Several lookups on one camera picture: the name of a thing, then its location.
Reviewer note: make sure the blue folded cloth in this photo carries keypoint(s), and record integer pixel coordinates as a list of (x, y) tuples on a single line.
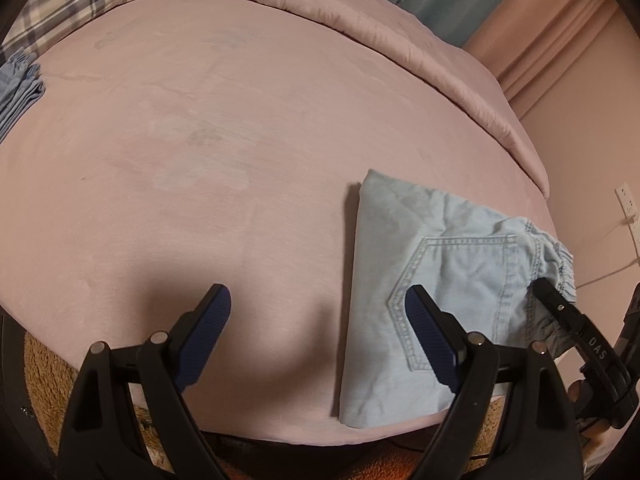
[(17, 90)]

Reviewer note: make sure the pink bed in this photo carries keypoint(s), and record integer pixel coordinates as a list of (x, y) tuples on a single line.
[(200, 110)]

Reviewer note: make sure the white wall outlet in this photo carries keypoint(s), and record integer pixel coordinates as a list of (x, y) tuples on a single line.
[(627, 200)]

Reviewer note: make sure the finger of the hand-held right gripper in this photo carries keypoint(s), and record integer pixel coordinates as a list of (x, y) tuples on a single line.
[(565, 310)]

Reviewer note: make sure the brown fluffy rug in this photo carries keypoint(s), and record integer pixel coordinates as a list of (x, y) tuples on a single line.
[(50, 385)]

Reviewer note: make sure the light blue denim pants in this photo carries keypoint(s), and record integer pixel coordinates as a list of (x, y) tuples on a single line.
[(400, 240)]

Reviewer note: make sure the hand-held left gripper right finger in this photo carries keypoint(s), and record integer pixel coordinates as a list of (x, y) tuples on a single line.
[(430, 335)]

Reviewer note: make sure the pink comforter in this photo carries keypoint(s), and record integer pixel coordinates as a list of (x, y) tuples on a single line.
[(350, 20)]

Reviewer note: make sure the pink curtain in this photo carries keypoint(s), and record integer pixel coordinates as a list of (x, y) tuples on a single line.
[(560, 35)]

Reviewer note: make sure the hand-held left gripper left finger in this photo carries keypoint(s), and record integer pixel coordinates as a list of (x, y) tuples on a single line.
[(205, 330)]

